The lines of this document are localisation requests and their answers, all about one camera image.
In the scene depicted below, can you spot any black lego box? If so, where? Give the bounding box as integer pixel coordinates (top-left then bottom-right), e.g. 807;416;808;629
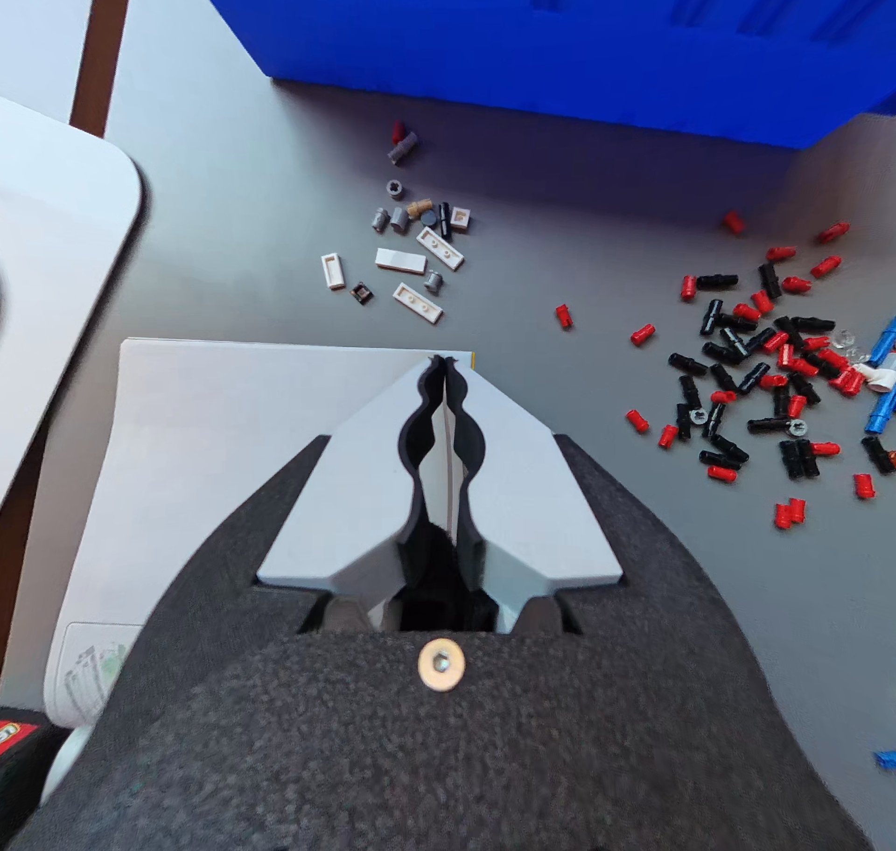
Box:
0;706;72;825

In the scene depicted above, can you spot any white lego instruction booklet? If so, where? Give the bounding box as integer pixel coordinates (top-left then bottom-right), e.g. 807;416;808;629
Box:
43;336;478;729

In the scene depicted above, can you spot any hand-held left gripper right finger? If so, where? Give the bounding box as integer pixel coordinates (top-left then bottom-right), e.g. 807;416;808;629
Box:
447;356;625;635

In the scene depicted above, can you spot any blue plastic bin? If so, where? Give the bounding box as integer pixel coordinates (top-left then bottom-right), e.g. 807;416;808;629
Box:
168;0;896;148

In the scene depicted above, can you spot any white rounded table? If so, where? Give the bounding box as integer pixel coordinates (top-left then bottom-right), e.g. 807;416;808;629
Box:
0;95;146;505

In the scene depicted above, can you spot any white smooth lego tile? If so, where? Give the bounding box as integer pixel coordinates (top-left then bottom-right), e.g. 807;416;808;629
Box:
374;247;428;276

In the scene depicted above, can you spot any white studded lego plate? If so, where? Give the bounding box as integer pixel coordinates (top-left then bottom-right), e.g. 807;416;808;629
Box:
392;281;445;325
416;227;466;272

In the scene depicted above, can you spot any pile of red black pins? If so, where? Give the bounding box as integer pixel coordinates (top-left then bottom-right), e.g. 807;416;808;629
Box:
625;210;896;531

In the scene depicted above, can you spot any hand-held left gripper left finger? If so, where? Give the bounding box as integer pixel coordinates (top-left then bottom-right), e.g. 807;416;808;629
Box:
255;356;449;634

